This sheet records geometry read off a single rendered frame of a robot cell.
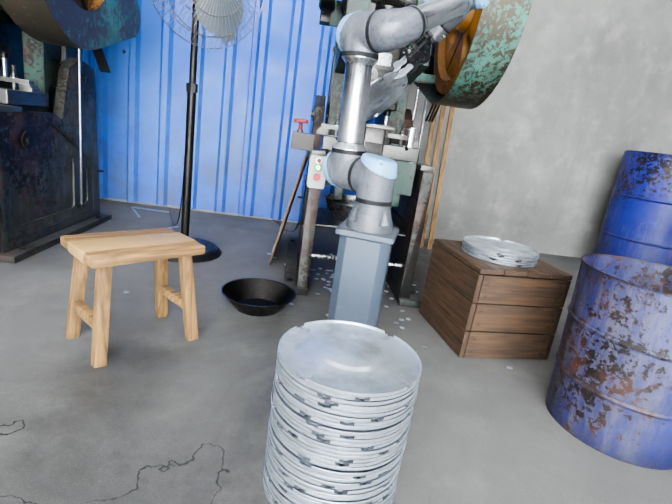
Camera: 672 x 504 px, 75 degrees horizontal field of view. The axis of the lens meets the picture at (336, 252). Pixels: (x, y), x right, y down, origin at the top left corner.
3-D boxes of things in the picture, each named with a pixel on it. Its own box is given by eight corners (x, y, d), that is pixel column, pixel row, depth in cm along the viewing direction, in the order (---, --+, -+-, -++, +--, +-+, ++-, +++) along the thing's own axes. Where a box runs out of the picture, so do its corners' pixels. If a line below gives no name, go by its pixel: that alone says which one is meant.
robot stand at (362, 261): (370, 370, 145) (394, 239, 133) (316, 357, 149) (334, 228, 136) (377, 346, 163) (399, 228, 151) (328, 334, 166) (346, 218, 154)
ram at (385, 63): (395, 102, 198) (407, 30, 190) (362, 97, 196) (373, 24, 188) (387, 103, 214) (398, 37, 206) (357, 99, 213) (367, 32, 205)
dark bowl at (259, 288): (293, 326, 168) (295, 310, 166) (213, 319, 165) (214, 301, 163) (294, 296, 197) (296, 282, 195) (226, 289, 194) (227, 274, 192)
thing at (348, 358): (446, 363, 92) (447, 360, 92) (363, 420, 70) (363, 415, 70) (341, 313, 109) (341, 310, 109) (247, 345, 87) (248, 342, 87)
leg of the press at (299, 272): (307, 296, 200) (335, 87, 176) (282, 293, 199) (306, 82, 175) (306, 243, 288) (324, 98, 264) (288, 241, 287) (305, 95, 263)
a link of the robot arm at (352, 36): (347, 194, 141) (371, 3, 125) (317, 185, 151) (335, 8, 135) (373, 192, 149) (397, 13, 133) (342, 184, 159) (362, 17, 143)
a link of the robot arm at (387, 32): (395, 12, 117) (493, -29, 141) (365, 15, 125) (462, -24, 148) (401, 58, 124) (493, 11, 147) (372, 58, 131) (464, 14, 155)
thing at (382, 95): (402, 103, 204) (401, 101, 204) (413, 61, 176) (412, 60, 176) (348, 131, 200) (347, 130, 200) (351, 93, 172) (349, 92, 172)
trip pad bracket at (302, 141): (310, 178, 191) (315, 132, 186) (287, 175, 190) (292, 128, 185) (309, 176, 197) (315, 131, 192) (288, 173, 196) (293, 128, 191)
